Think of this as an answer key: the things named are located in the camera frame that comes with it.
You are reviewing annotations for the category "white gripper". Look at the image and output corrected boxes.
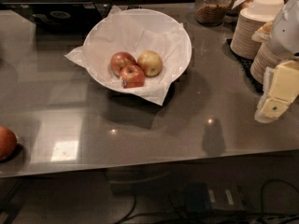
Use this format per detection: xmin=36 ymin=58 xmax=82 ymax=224
xmin=251 ymin=0 xmax=299 ymax=123

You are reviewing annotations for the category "yellow-green apple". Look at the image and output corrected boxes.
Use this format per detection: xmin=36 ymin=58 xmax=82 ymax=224
xmin=137 ymin=50 xmax=163 ymax=77

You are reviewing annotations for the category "white bowl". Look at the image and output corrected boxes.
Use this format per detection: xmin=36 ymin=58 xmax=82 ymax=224
xmin=82 ymin=8 xmax=192 ymax=95

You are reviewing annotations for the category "red apple front with sticker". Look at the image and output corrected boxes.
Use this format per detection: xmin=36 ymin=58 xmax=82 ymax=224
xmin=120 ymin=65 xmax=145 ymax=88

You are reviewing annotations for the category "red apple back left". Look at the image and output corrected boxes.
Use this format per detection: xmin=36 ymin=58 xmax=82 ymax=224
xmin=110 ymin=51 xmax=136 ymax=77

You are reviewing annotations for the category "red apple at table edge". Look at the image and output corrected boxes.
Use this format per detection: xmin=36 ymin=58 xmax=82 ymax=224
xmin=0 ymin=126 xmax=17 ymax=161

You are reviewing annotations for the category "front stack of paper plates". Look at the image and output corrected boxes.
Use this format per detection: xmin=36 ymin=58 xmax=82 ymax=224
xmin=250 ymin=42 xmax=281 ymax=84

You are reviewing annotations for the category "stack of paper plates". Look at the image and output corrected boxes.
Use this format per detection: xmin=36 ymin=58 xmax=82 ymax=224
xmin=230 ymin=7 xmax=271 ymax=60
xmin=250 ymin=42 xmax=281 ymax=84

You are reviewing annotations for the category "black mat under plates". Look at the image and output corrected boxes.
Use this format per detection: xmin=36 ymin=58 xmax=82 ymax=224
xmin=230 ymin=49 xmax=263 ymax=95

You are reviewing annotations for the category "rear stack of paper plates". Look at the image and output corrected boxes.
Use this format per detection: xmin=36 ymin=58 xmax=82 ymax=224
xmin=230 ymin=7 xmax=271 ymax=60

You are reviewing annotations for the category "white stack of bowls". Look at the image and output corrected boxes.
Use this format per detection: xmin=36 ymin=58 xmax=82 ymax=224
xmin=241 ymin=0 xmax=284 ymax=22

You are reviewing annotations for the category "glass jar with granola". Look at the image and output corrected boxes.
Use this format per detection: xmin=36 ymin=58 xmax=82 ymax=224
xmin=194 ymin=0 xmax=232 ymax=26

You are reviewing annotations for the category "dark box under table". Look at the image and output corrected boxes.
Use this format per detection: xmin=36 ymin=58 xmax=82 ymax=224
xmin=183 ymin=182 xmax=248 ymax=213

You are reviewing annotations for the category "white paper liner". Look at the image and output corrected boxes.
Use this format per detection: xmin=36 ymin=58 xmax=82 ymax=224
xmin=64 ymin=5 xmax=190 ymax=106

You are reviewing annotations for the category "black cable under table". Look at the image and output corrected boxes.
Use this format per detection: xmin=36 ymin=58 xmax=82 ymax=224
xmin=111 ymin=178 xmax=299 ymax=224

